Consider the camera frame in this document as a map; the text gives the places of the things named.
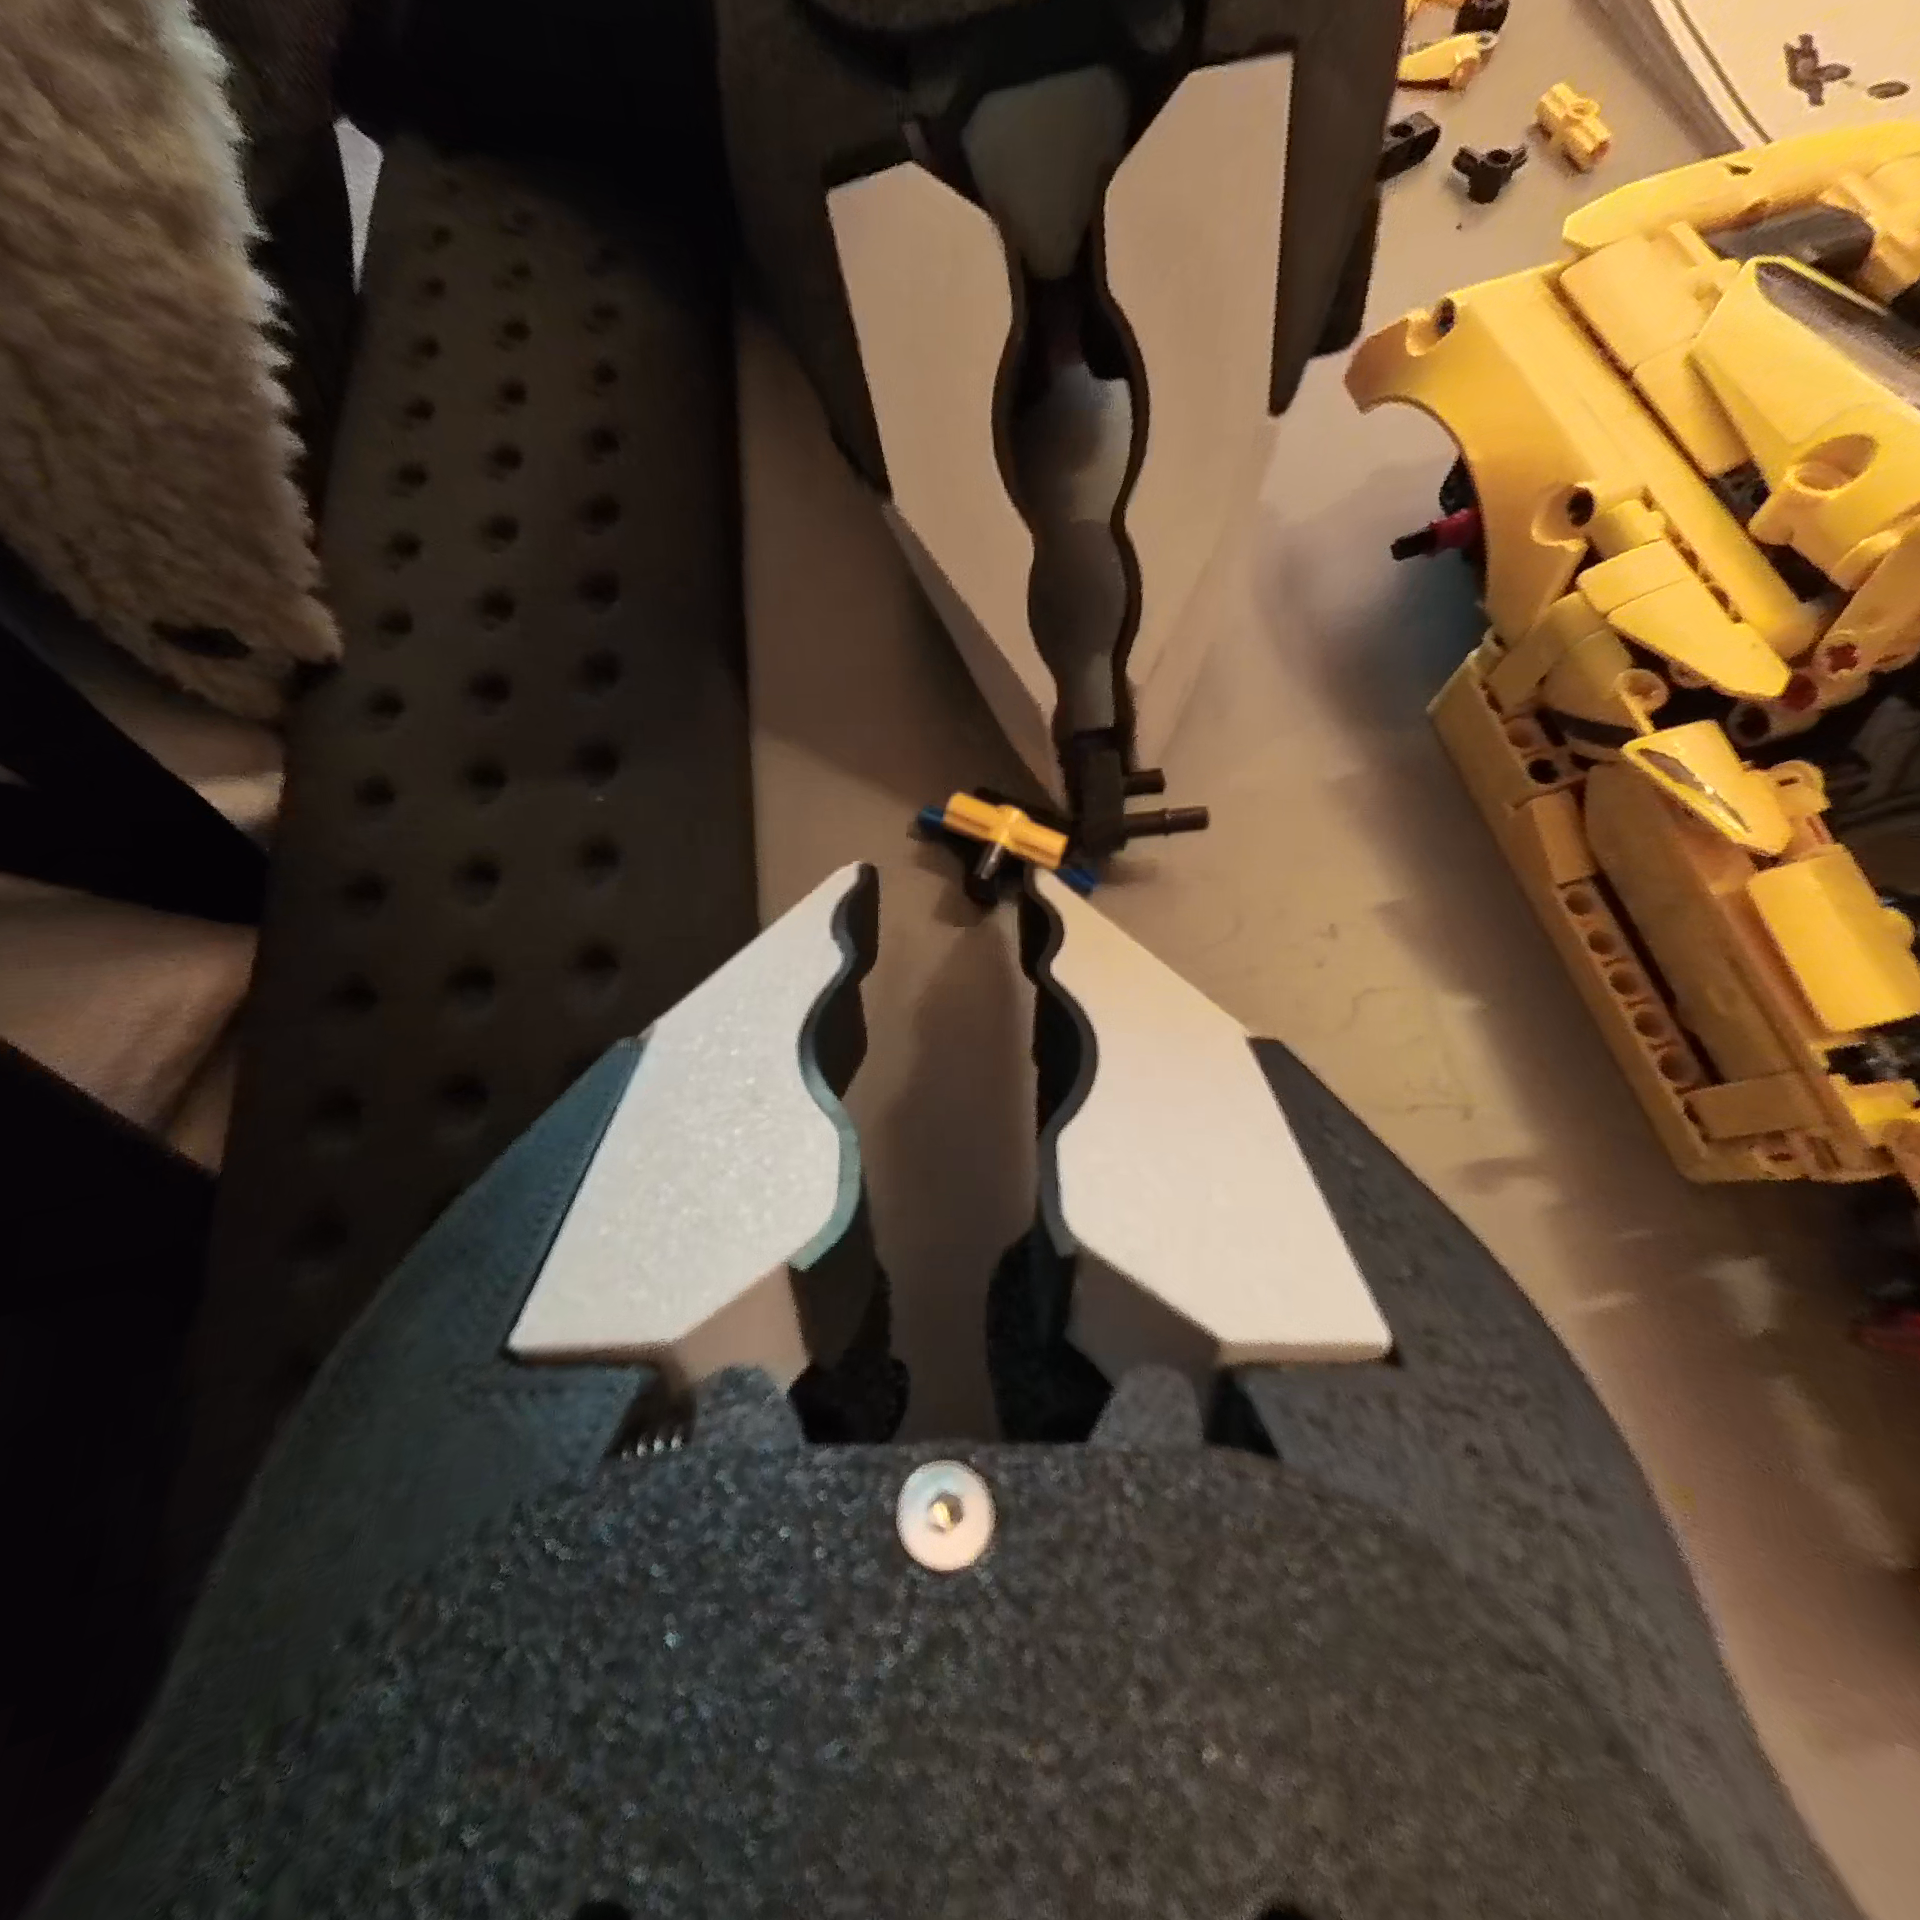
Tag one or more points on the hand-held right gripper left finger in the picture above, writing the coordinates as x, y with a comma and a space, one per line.
691, 1185

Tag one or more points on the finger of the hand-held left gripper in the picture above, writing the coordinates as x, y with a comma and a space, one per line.
937, 388
1201, 345

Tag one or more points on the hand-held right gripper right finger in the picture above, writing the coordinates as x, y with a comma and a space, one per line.
1201, 1185

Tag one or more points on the black brick connector with pins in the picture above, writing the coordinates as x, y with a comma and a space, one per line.
1108, 802

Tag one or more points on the yellow and black brick subassembly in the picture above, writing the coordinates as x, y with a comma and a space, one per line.
1003, 833

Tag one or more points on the black brick beam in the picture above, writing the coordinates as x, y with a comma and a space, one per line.
1411, 141

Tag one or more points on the black three-way brick connector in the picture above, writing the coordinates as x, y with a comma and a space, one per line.
1489, 168

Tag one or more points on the pile of small brick parts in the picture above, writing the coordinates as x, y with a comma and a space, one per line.
1447, 43

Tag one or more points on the yellow brick connector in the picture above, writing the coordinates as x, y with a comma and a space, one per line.
1575, 124

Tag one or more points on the open instruction booklet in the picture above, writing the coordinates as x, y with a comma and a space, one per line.
1769, 60

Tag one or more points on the black dimpled foam mat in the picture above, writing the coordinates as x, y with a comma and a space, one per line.
495, 675

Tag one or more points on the yellow toy brick car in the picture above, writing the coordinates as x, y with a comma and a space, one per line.
1695, 600

